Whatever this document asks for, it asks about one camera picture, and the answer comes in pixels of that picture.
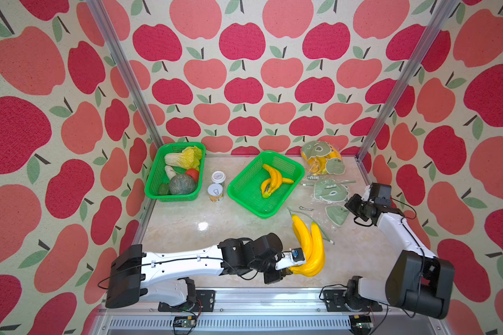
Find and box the yellow banana bunch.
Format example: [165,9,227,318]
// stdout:
[289,214,326,277]

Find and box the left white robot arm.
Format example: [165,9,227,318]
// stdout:
[105,233,306,308]

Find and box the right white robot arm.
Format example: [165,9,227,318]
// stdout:
[345,195,455,320]

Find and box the empty green plastic basket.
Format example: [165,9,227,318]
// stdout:
[226,151,305,219]

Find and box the pull-tab tin can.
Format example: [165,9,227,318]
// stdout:
[208,183,224,202]

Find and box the white lidded cup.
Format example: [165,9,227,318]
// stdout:
[211,170,226,185]

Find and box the green netted melon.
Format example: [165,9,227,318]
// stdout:
[169,174,197,195]

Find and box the red tomato toy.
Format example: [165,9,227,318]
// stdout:
[185,168,200,184]

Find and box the green pepper toy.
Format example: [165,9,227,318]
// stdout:
[157,183,170,195]

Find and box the green basket with vegetables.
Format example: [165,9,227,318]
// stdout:
[145,142,206,202]

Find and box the white mushroom toy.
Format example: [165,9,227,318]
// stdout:
[164,166,177,181]

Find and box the napa cabbage toy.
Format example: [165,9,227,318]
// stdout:
[164,147,203,170]

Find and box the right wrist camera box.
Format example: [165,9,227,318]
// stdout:
[362,183,392,207]

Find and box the front aluminium rail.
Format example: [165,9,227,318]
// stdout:
[87,288,454,334]

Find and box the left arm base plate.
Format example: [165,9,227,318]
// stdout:
[158,290,216,314]

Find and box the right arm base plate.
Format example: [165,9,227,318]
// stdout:
[319,286,384,314]

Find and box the right aluminium frame post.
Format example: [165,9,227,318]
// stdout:
[356,1,460,165]

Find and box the aluminium frame post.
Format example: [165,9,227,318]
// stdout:
[356,1,460,165]
[87,0,163,148]

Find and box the left aluminium frame post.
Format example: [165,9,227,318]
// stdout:
[87,0,163,148]

